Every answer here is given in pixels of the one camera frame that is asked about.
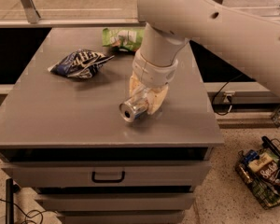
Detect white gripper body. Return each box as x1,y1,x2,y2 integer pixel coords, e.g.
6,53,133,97
133,50,178,88

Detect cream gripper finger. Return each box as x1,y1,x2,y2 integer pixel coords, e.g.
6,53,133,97
129,73,145,97
147,85,169,115

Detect Red Bull can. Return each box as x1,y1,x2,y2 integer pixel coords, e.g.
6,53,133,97
119,92,148,122

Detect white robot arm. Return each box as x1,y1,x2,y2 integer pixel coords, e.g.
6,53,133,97
133,0,280,97

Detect green chip bag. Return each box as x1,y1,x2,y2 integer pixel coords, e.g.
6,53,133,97
102,28,144,52

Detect blue white chip bag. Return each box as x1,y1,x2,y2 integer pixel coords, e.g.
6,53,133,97
48,49,114,79

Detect grey drawer cabinet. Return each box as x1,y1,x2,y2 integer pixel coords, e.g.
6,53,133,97
0,28,223,224

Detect black pole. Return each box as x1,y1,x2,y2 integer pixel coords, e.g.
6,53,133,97
6,178,14,224

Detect black cable at wall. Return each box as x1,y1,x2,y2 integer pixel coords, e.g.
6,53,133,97
211,74,245,117

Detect wall power outlet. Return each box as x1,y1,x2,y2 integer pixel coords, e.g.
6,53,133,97
223,91,235,104

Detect black drawer handle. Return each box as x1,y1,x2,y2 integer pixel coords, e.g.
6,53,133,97
91,171,126,184

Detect left metal railing post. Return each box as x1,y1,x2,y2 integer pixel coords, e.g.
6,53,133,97
21,0,40,24

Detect wire basket of snacks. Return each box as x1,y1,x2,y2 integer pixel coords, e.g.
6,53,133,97
234,136,280,209

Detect black floor cable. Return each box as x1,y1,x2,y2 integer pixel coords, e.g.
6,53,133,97
0,194,50,224

